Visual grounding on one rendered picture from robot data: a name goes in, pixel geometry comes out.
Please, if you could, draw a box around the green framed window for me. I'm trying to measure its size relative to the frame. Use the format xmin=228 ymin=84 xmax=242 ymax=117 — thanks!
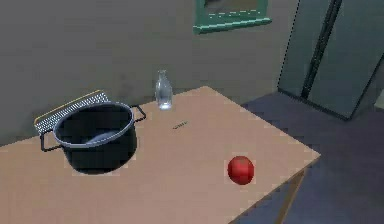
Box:
xmin=192 ymin=0 xmax=273 ymax=36

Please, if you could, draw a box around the black fridge handle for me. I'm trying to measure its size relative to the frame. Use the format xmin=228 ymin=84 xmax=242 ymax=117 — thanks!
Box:
xmin=300 ymin=0 xmax=344 ymax=100

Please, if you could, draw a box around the black cooking pot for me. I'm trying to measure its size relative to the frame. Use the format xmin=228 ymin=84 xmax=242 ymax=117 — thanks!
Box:
xmin=39 ymin=101 xmax=148 ymax=175

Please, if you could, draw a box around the red apple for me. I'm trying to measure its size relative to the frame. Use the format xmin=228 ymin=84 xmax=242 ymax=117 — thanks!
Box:
xmin=227 ymin=155 xmax=256 ymax=186

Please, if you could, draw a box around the clear glass bottle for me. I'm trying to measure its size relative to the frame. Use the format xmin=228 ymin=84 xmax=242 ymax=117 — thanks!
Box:
xmin=154 ymin=69 xmax=174 ymax=111

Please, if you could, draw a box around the light brown wooden table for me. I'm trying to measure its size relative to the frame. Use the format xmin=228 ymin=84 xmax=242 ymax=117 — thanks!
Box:
xmin=0 ymin=85 xmax=322 ymax=224

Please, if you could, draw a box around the grey fridge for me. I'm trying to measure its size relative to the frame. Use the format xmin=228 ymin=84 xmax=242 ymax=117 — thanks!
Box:
xmin=277 ymin=0 xmax=384 ymax=121

